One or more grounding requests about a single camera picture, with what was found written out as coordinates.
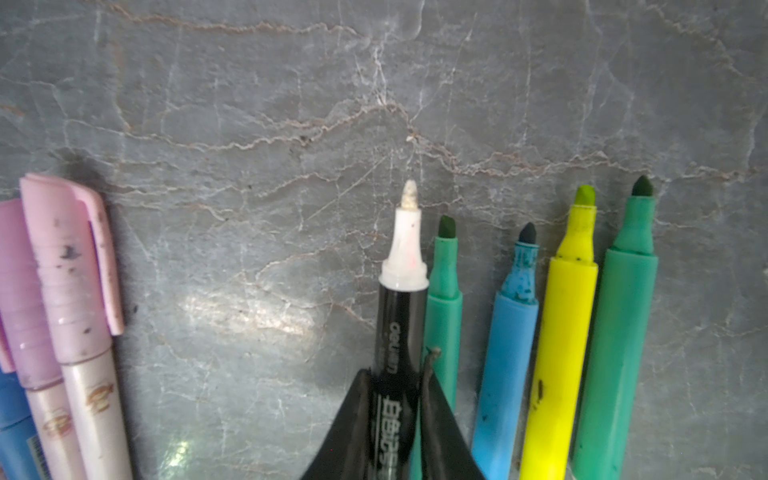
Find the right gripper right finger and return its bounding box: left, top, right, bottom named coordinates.
left=420, top=348, right=484, bottom=480

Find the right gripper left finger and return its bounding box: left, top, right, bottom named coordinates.
left=301, top=369, right=372, bottom=480

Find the blue highlighter marker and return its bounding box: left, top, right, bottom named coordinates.
left=472, top=222, right=539, bottom=479

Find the yellow highlighter marker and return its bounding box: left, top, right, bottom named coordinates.
left=519, top=185, right=598, bottom=480

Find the black white pen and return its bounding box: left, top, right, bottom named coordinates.
left=369, top=180, right=429, bottom=479

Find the green highlighter marker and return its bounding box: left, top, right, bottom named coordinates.
left=409, top=215, right=464, bottom=480
left=571, top=175, right=658, bottom=479

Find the purple cap pink pen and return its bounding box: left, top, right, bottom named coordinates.
left=1, top=199, right=87, bottom=479

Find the pink speckled pen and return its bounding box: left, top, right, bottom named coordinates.
left=20, top=173, right=133, bottom=479

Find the blue pen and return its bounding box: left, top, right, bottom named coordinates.
left=1, top=373, right=50, bottom=479

